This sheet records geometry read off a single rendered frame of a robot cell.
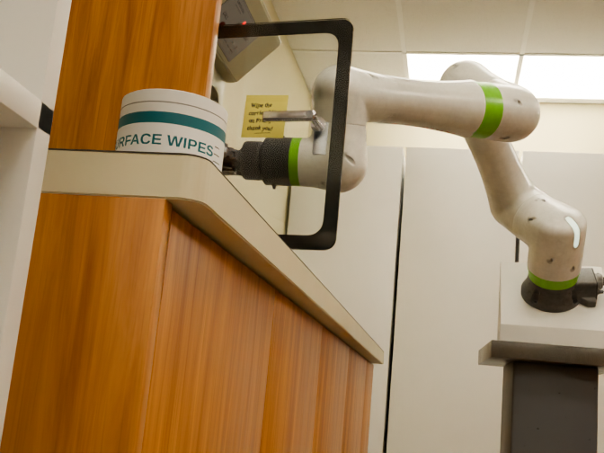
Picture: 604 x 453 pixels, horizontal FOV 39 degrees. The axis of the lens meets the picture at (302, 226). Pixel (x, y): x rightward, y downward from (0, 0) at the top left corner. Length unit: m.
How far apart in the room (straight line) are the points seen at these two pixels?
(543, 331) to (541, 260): 0.17
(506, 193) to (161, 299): 1.53
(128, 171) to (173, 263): 0.09
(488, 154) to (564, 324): 0.46
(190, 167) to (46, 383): 0.21
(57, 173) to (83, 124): 0.72
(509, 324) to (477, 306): 2.34
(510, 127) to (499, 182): 0.35
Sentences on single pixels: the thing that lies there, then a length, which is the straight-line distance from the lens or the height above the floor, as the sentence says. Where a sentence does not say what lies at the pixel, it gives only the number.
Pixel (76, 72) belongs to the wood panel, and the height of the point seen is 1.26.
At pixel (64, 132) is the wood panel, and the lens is 1.48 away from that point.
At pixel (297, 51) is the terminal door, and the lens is 1.47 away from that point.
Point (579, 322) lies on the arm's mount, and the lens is 2.19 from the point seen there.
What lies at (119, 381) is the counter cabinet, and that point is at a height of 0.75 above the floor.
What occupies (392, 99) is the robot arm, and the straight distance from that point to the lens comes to 1.61.
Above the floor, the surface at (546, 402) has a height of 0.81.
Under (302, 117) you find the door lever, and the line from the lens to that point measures 1.36.
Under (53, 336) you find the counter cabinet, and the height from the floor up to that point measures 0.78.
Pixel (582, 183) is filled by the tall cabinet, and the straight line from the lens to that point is 4.67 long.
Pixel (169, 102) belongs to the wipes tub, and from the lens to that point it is 1.00.
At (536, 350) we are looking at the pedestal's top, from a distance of 2.08.
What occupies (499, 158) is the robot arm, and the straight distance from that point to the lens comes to 2.08.
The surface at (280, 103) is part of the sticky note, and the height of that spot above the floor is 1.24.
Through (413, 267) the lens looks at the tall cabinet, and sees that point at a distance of 4.52.
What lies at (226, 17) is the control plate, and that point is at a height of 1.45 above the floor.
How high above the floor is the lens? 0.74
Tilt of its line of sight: 12 degrees up
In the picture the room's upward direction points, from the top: 5 degrees clockwise
